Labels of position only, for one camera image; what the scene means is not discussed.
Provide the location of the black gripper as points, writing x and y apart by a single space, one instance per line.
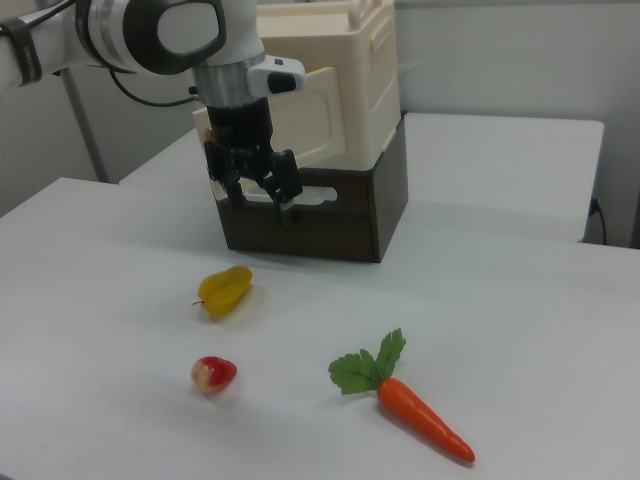
240 125

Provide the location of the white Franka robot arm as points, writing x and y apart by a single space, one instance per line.
150 30

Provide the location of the orange door latch strip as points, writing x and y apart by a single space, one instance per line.
209 133

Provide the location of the cream plastic cabinet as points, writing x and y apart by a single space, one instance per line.
360 85

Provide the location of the dark brown drawer box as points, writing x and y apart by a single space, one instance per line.
340 225

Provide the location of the yellow toy starfruit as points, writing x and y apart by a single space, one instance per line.
224 292

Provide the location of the red toy strawberry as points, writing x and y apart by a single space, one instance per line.
212 374

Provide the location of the orange toy carrot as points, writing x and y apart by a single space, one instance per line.
410 405

